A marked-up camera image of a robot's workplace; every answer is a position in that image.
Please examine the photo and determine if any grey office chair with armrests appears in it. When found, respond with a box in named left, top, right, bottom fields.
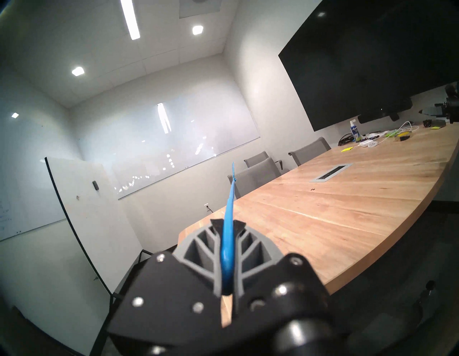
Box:
left=244, top=151, right=284, bottom=173

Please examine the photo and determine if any white mobile whiteboard on stand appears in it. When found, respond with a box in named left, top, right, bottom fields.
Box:
left=45, top=157, right=155, bottom=305

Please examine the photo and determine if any linear ceiling light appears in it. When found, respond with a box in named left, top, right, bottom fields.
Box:
left=120, top=0, right=141, bottom=41

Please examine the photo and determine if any blue plastic fly swatter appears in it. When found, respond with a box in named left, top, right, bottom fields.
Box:
left=219, top=161, right=240, bottom=295

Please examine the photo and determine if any glass wall whiteboard with writing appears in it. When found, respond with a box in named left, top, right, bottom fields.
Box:
left=0, top=108, right=73, bottom=242

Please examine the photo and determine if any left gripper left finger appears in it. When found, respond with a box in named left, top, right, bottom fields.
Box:
left=107, top=219, right=231, bottom=346

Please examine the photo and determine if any grey mesh office chair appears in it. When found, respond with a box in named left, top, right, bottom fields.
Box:
left=228, top=157, right=282, bottom=200
left=289, top=137, right=332, bottom=167

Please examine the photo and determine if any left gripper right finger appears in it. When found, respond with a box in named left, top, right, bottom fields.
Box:
left=232, top=221, right=331, bottom=324

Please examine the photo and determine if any white charger cable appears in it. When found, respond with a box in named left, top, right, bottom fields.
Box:
left=368, top=121, right=420, bottom=148

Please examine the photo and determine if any large black wall screen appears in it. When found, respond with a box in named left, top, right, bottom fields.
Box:
left=279, top=0, right=459, bottom=132

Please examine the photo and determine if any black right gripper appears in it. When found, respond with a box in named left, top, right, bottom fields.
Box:
left=418, top=83, right=459, bottom=125

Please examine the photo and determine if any wide glass wall whiteboard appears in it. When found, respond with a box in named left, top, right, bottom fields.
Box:
left=108, top=86, right=261, bottom=200

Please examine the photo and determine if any silver table power outlet box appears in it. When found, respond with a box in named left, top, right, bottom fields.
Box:
left=309, top=163, right=353, bottom=183

